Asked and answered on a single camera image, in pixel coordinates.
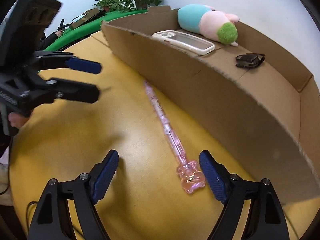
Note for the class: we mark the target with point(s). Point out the green table cloth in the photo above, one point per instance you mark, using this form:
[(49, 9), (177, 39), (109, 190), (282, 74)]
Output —
[(72, 36)]

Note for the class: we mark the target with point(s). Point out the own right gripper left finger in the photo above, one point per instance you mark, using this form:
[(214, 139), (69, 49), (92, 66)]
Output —
[(52, 220)]

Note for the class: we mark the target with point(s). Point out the pink teal plush pig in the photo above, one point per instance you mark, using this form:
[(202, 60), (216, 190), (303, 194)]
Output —
[(212, 24)]

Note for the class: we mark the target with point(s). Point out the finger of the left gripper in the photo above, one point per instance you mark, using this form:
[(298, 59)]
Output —
[(44, 60), (56, 88)]

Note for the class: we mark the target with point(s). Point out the small potted green plant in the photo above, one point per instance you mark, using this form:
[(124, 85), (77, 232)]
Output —
[(107, 5)]

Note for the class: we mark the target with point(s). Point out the cardboard tissue box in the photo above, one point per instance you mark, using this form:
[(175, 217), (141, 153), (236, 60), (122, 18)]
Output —
[(85, 17)]

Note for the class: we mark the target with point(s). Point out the clear white phone case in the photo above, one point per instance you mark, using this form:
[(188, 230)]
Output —
[(185, 41)]

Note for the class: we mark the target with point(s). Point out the person's left hand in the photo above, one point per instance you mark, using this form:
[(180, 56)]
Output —
[(16, 120)]

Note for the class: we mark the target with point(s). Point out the black sunglasses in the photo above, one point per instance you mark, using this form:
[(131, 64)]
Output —
[(249, 60)]

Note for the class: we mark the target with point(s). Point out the pink bear-topped pen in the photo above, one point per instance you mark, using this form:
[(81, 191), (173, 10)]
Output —
[(188, 170)]

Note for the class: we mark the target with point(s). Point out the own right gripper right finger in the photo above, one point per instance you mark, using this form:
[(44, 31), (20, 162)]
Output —
[(265, 219)]

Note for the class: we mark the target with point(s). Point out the brown cardboard box tray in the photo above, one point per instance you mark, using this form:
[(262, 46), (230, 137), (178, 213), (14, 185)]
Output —
[(267, 118)]

